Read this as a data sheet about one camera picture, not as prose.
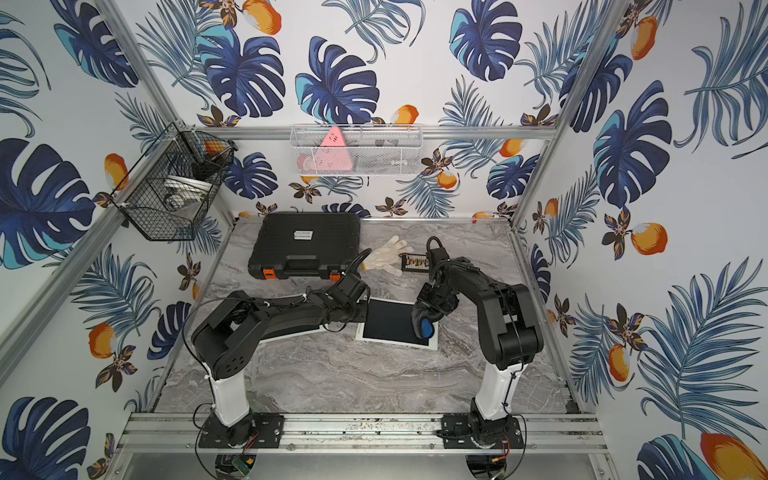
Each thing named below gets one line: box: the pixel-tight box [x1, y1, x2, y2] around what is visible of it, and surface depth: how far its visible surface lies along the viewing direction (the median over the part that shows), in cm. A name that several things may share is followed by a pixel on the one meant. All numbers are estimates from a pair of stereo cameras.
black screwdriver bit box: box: [398, 253, 430, 273], surface depth 109 cm
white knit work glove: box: [361, 235, 414, 277], surface depth 112 cm
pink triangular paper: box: [309, 126, 353, 172], surface depth 92 cm
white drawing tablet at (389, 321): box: [355, 297, 439, 350], surface depth 92 cm
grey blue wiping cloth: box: [411, 303, 443, 339], surface depth 91 cm
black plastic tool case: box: [247, 211, 361, 281], surface depth 106 cm
